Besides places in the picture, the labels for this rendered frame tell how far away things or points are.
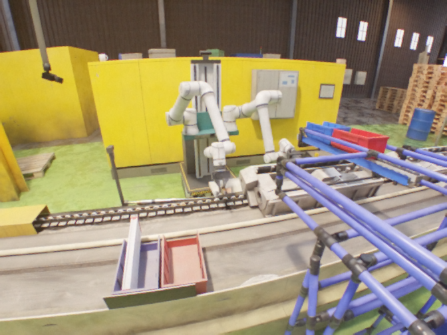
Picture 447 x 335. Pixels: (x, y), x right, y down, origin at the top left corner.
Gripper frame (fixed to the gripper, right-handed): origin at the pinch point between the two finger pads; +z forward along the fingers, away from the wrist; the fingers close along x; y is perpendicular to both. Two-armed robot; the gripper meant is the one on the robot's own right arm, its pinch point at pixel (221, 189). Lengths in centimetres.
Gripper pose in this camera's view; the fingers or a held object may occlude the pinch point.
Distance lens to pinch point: 150.8
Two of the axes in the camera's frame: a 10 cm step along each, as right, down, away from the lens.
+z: 1.0, 10.0, 0.2
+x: 9.7, -1.0, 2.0
